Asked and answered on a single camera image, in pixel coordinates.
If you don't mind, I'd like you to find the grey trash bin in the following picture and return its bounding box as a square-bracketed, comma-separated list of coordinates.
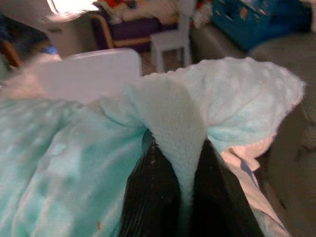
[46, 11, 97, 59]

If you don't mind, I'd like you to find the brown and black stick appliance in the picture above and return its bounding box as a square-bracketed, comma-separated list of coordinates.
[0, 39, 23, 69]

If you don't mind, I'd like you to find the small blue floor item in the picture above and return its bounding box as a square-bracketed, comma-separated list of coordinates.
[44, 45, 59, 55]

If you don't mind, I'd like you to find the purple armchair with wooden arms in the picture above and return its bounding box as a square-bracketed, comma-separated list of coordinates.
[90, 13, 182, 53]

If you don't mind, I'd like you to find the blue plastic crate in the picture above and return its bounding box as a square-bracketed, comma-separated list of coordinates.
[211, 0, 312, 52]

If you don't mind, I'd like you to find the pink pillow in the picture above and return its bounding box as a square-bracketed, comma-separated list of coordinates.
[0, 68, 47, 99]

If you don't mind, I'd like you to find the short green leather sofa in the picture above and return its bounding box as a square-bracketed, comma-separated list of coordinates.
[190, 23, 250, 69]

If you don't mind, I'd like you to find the mint green fluffy pillow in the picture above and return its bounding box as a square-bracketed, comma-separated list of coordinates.
[0, 55, 308, 237]

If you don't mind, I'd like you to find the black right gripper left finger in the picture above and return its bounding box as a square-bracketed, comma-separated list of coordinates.
[118, 142, 185, 237]

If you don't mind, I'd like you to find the long green leather sofa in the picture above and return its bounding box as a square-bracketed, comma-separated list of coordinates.
[246, 32, 316, 237]

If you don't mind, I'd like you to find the pile of colourful clothes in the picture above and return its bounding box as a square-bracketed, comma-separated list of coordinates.
[93, 0, 185, 26]

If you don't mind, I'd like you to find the light blue child chair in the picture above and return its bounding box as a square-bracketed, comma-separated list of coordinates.
[37, 48, 143, 104]
[149, 0, 193, 73]

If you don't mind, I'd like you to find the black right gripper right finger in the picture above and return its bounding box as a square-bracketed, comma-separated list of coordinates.
[192, 139, 265, 237]

